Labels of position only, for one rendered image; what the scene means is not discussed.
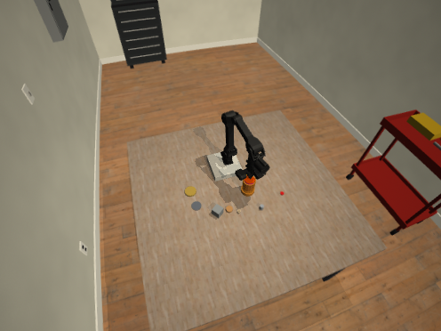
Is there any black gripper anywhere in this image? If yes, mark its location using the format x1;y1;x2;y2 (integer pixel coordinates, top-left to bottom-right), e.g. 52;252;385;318
235;159;254;181

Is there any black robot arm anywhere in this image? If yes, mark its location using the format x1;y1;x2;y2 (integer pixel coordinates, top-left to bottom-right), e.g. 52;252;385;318
220;110;269;180

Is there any grey flat disc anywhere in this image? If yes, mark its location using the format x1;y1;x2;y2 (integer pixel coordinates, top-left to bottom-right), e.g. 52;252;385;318
191;201;202;210

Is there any yellow round disc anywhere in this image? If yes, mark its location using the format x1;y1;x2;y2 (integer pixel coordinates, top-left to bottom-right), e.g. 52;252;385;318
185;186;196;197

